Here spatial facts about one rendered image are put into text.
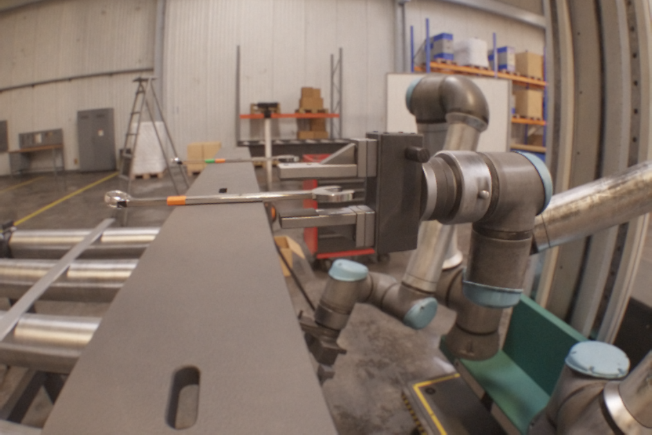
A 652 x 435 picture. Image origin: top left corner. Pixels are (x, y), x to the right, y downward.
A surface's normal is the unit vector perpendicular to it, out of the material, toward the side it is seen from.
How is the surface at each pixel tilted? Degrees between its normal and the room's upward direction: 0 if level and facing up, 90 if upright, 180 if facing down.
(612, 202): 76
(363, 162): 90
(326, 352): 83
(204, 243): 0
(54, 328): 25
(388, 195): 90
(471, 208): 109
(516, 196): 98
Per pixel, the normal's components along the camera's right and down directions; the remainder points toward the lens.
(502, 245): -0.46, 0.17
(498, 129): -0.18, 0.19
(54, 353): 0.22, -0.15
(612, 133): -0.98, 0.04
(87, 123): 0.23, 0.19
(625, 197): -0.57, -0.07
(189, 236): 0.00, -0.98
